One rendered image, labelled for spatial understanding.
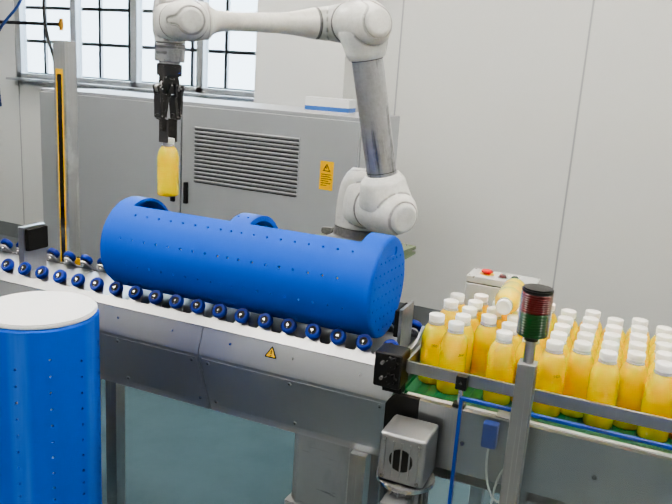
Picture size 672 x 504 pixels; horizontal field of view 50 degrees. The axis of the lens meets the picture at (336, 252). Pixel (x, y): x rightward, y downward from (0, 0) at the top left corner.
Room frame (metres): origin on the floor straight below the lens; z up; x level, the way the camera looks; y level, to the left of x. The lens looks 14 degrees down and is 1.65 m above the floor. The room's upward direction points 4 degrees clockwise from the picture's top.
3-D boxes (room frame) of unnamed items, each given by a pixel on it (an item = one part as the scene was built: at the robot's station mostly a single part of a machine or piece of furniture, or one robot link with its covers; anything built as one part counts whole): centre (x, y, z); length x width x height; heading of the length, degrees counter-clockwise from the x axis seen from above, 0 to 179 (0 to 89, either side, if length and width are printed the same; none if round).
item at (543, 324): (1.40, -0.41, 1.18); 0.06 x 0.06 x 0.05
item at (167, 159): (2.25, 0.54, 1.32); 0.07 x 0.07 x 0.16
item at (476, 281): (2.07, -0.50, 1.05); 0.20 x 0.10 x 0.10; 67
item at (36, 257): (2.40, 1.03, 1.00); 0.10 x 0.04 x 0.15; 157
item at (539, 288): (1.40, -0.41, 1.18); 0.06 x 0.06 x 0.16
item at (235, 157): (4.25, 0.79, 0.72); 2.15 x 0.54 x 1.45; 65
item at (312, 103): (3.88, 0.08, 1.48); 0.24 x 0.12 x 0.08; 73
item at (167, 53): (2.25, 0.54, 1.67); 0.09 x 0.09 x 0.06
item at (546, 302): (1.40, -0.41, 1.23); 0.06 x 0.06 x 0.04
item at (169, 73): (2.25, 0.54, 1.60); 0.08 x 0.07 x 0.09; 157
